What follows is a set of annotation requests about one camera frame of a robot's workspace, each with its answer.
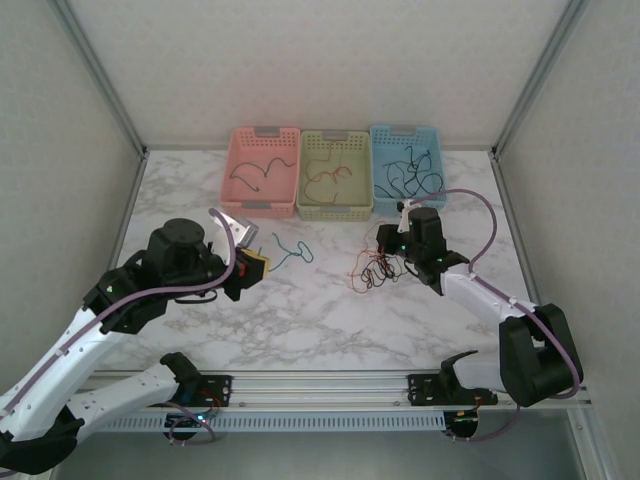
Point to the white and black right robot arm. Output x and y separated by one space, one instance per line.
480 295

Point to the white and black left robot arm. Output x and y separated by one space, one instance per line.
50 350

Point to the pink perforated plastic basket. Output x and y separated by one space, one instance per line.
260 200

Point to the green perforated plastic basket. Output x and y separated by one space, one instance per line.
360 190

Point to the blue perforated plastic basket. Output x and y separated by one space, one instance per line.
385 140

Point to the circuit board with LED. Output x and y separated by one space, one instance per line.
462 425
185 422

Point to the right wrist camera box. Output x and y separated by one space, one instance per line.
404 220

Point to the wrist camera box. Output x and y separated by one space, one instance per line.
245 235
404 220

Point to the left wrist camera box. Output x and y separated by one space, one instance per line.
245 235

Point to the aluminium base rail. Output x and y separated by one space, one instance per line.
320 390

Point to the aluminium frame post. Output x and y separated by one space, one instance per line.
104 75
537 75

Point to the aluminium corner post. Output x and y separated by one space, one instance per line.
585 450

